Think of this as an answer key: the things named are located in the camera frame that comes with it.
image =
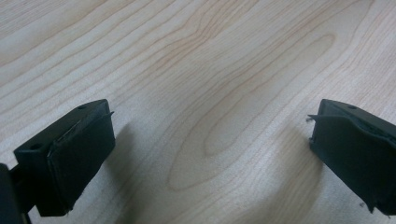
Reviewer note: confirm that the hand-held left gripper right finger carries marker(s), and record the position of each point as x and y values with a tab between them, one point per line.
355	149

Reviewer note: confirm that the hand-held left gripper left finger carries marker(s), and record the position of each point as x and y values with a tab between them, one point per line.
71	158

